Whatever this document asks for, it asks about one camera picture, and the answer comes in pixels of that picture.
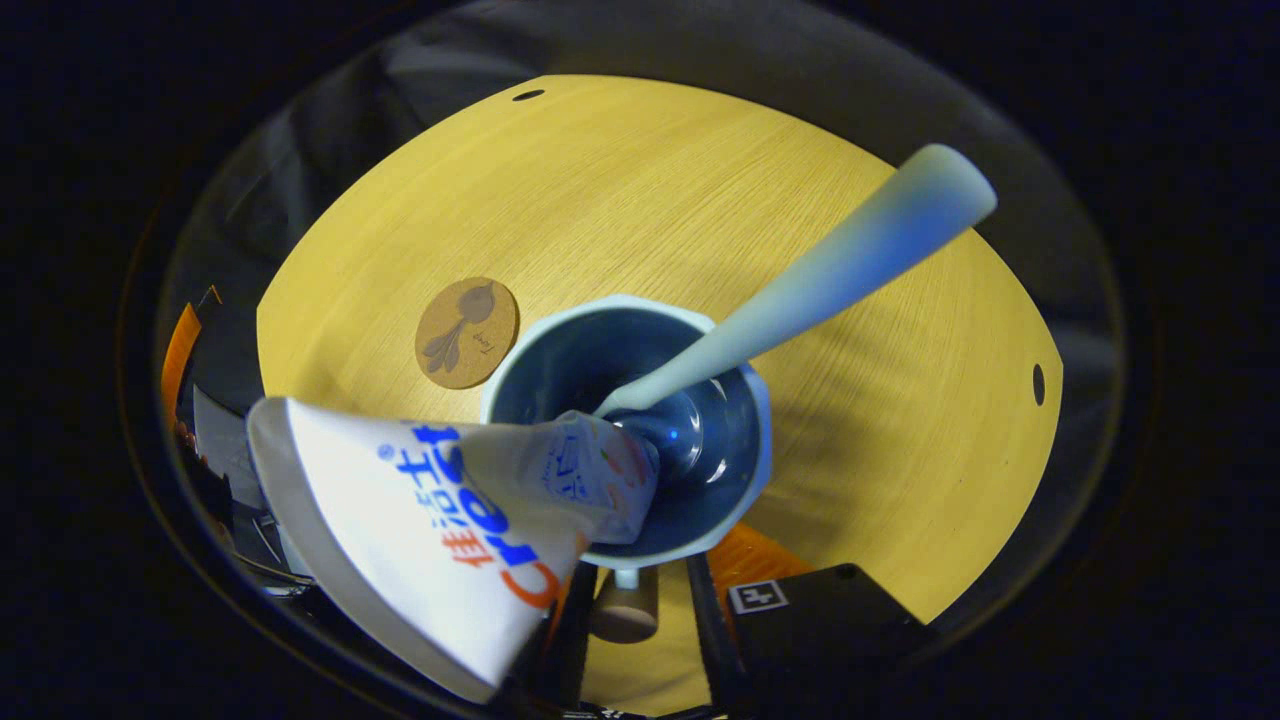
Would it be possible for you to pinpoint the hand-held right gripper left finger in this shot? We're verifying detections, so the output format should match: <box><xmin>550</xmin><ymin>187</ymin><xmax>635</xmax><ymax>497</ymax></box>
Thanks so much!
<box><xmin>500</xmin><ymin>560</ymin><xmax>598</xmax><ymax>711</ymax></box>

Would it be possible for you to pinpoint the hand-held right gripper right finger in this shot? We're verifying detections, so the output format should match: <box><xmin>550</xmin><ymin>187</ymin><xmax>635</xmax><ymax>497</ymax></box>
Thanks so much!
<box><xmin>685</xmin><ymin>522</ymin><xmax>941</xmax><ymax>716</ymax></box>

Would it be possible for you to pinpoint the pale blue cup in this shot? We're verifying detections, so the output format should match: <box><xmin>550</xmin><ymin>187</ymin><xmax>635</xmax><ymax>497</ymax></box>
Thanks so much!
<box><xmin>480</xmin><ymin>294</ymin><xmax>774</xmax><ymax>644</ymax></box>

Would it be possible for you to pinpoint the white toothpaste tube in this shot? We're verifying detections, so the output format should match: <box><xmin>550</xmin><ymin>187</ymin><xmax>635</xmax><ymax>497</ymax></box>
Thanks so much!
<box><xmin>247</xmin><ymin>397</ymin><xmax>661</xmax><ymax>704</ymax></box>

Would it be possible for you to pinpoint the round cork coaster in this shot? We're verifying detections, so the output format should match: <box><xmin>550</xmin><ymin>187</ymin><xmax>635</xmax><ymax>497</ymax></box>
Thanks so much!
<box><xmin>414</xmin><ymin>277</ymin><xmax>521</xmax><ymax>391</ymax></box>

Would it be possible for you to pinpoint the pale green toothbrush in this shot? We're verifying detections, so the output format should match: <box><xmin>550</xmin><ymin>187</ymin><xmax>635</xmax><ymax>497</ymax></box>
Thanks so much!
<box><xmin>595</xmin><ymin>143</ymin><xmax>999</xmax><ymax>419</ymax></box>

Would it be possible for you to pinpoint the wooden desktop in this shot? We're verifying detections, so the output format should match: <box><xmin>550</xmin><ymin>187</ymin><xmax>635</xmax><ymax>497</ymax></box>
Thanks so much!
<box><xmin>256</xmin><ymin>74</ymin><xmax>1064</xmax><ymax>716</ymax></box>

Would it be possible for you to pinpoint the black backdrop cloth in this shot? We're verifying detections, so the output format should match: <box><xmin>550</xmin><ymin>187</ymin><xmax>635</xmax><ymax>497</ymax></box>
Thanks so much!
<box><xmin>150</xmin><ymin>0</ymin><xmax>1131</xmax><ymax>641</ymax></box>

